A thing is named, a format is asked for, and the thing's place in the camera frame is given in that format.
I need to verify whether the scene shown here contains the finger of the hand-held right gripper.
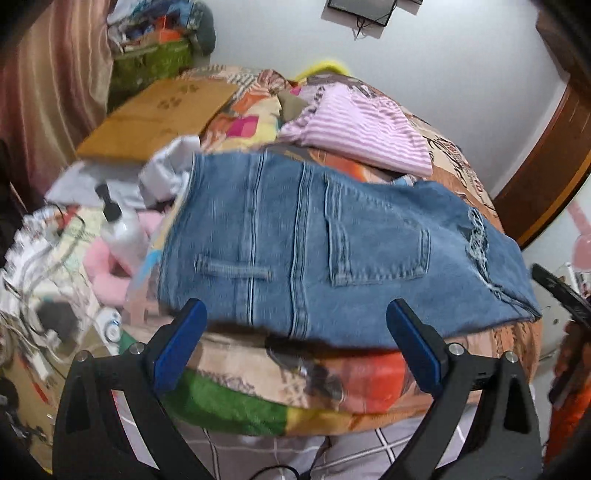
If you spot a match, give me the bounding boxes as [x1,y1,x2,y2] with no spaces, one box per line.
[531,263,591,326]

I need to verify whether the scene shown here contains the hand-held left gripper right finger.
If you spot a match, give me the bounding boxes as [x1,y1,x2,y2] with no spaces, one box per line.
[386,298,543,480]

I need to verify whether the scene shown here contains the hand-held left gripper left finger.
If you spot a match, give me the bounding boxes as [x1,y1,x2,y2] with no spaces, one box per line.
[52,298,218,480]

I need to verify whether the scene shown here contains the blue denim pants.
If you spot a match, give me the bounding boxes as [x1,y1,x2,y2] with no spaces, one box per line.
[157,150,543,349]

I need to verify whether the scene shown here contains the white round device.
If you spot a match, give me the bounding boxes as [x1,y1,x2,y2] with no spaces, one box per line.
[98,308,123,343]

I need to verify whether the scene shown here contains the bed with patterned quilt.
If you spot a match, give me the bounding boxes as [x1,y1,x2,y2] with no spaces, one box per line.
[122,65,543,437]

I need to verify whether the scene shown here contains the pink plush cloth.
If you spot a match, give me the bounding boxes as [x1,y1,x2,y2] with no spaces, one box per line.
[84,210,163,309]

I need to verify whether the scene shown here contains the wooden door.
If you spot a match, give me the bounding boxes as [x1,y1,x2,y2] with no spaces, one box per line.
[492,80,591,251]

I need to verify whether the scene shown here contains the white pump bottle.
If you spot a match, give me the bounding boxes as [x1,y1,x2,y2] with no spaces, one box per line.
[95,182,149,266]

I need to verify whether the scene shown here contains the white crumpled cloth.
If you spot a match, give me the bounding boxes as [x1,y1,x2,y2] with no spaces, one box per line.
[139,136,202,208]

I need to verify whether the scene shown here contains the grey cloth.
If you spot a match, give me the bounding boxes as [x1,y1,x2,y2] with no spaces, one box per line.
[45,159,148,209]

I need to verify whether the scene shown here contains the pink striped shirt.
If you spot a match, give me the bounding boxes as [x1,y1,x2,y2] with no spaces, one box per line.
[277,84,435,178]

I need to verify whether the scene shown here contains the brown paw-print mat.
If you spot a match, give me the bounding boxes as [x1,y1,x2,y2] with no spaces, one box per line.
[76,78,237,163]

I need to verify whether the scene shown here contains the olive cloth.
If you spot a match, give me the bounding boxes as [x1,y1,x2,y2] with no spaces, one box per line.
[277,88,309,121]

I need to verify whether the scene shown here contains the green storage bag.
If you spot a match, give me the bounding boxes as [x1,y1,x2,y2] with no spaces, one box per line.
[112,39,195,95]

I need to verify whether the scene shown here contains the striped brown curtain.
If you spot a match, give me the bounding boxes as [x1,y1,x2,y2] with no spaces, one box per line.
[0,0,116,204]

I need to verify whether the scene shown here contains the yellow foam tube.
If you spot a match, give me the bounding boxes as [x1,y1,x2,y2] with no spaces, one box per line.
[295,58,352,83]

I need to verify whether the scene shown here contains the pile of clothes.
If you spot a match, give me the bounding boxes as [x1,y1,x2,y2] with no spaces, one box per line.
[107,0,217,58]

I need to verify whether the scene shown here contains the small black monitor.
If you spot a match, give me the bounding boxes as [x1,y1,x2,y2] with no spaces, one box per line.
[325,0,399,27]

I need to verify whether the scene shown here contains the tangle of white cables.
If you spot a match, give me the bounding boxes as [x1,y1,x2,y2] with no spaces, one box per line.
[0,203,121,384]

